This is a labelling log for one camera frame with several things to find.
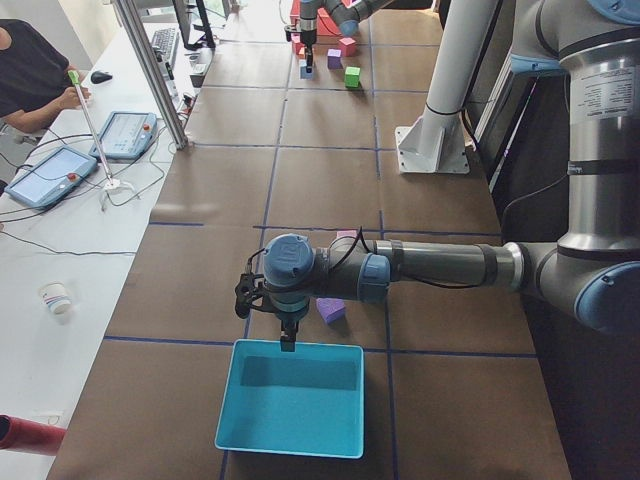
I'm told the red fire extinguisher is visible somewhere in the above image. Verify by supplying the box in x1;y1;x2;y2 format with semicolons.
1;415;66;456

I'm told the purple foam block far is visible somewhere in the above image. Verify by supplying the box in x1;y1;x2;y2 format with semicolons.
316;298;346;324

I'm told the paper cup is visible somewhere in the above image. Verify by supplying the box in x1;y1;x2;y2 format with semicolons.
39;282;72;315

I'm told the purple foam block near tray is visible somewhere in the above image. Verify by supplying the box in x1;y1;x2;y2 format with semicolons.
326;48;343;70

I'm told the reacher grabber stick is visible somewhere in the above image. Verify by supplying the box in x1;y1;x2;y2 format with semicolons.
67;69;138;212

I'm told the blue plastic bin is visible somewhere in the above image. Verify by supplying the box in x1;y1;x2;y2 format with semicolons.
215;339;365;459

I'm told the white pillar with base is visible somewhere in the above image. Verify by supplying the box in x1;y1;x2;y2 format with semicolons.
395;0;499;174

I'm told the black keyboard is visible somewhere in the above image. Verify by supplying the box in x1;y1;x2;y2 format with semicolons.
150;26;179;67

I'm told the blue teach pendant far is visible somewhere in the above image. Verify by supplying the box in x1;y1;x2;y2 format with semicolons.
98;111;158;162

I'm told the light blue foam block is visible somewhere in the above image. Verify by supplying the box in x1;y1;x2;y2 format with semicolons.
299;59;313;79

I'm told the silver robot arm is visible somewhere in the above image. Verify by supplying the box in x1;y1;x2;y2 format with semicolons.
236;1;639;352
299;0;392;73

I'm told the blue teach pendant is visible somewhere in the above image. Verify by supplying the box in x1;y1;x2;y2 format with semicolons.
98;111;158;162
5;146;97;209

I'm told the person in black shirt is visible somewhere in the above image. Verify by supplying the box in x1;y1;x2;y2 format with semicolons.
1;19;91;133

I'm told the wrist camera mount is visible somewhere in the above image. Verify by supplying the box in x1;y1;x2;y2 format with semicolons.
234;273;264;320

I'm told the aluminium frame post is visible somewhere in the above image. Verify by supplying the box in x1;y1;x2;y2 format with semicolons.
113;0;188;150

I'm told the light pink foam block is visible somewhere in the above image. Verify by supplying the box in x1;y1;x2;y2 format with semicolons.
336;230;358;240

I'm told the black monitor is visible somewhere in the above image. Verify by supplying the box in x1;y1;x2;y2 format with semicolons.
172;0;216;51

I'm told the dark pink foam block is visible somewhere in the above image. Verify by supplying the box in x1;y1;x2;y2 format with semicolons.
338;37;357;58
291;34;304;55

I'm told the blue teach pendant near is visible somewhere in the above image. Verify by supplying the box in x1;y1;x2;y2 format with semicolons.
5;146;97;209

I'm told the green foam block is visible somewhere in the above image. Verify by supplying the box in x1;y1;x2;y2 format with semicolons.
344;66;361;89

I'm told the black computer mouse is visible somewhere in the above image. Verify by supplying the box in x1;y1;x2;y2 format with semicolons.
90;71;113;85

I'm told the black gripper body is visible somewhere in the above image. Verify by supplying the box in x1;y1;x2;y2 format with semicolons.
299;17;316;48
280;320;299;342

